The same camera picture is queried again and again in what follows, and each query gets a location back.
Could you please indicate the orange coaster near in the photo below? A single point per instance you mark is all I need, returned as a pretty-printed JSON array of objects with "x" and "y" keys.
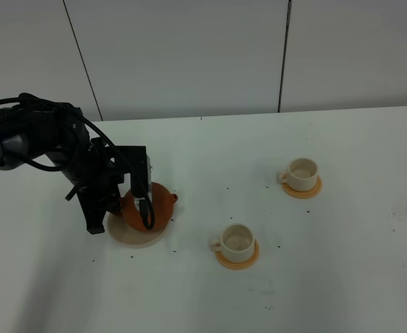
[{"x": 242, "y": 265}]

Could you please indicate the orange coaster far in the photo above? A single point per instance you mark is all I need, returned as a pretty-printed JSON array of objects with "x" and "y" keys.
[{"x": 303, "y": 194}]

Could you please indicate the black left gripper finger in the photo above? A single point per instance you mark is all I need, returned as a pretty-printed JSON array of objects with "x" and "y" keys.
[{"x": 94, "y": 211}]

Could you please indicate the white teacup near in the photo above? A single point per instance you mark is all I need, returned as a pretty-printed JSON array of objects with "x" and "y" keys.
[{"x": 236, "y": 243}]

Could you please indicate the beige round teapot saucer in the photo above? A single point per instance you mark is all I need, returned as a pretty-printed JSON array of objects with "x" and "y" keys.
[{"x": 130, "y": 237}]

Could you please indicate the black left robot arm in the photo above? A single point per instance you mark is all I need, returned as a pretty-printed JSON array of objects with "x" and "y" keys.
[{"x": 54, "y": 137}]

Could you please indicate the white teacup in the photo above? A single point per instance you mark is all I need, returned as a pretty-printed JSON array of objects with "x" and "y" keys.
[
  {"x": 236, "y": 243},
  {"x": 301, "y": 175}
]

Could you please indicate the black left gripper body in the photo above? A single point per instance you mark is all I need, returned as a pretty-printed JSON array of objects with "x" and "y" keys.
[{"x": 95, "y": 178}]

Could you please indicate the orange coaster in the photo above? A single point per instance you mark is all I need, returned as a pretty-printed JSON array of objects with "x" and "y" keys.
[
  {"x": 303, "y": 194},
  {"x": 242, "y": 265}
]

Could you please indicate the white teacup far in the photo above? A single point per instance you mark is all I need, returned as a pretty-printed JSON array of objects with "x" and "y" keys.
[{"x": 301, "y": 175}]

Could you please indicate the brown clay teapot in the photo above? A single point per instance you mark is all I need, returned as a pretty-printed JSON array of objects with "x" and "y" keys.
[{"x": 163, "y": 206}]

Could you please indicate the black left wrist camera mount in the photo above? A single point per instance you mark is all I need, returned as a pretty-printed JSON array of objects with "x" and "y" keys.
[{"x": 133, "y": 160}]

